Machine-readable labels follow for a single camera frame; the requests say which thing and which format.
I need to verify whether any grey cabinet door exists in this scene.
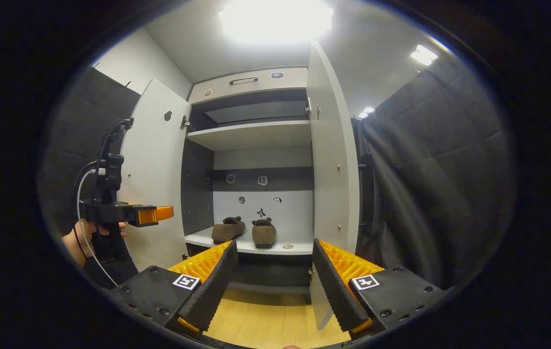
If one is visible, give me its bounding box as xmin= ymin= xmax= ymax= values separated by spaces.
xmin=119 ymin=79 xmax=193 ymax=272
xmin=306 ymin=41 xmax=360 ymax=331

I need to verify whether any grey shoe cabinet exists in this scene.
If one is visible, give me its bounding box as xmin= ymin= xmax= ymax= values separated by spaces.
xmin=181 ymin=67 xmax=315 ymax=296

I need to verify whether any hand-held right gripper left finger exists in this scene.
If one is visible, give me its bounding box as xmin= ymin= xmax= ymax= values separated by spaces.
xmin=111 ymin=240 xmax=239 ymax=335

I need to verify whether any brown fuzzy shoe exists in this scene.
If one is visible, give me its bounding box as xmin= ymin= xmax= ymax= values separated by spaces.
xmin=251 ymin=218 xmax=277 ymax=249
xmin=211 ymin=216 xmax=246 ymax=244

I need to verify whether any white cable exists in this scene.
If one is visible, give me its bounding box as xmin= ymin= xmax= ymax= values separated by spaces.
xmin=76 ymin=167 xmax=121 ymax=289

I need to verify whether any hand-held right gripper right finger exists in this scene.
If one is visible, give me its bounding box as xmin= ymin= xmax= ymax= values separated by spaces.
xmin=312 ymin=238 xmax=448 ymax=335

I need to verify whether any large ceiling light panel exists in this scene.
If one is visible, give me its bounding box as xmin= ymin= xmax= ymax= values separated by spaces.
xmin=218 ymin=0 xmax=334 ymax=43

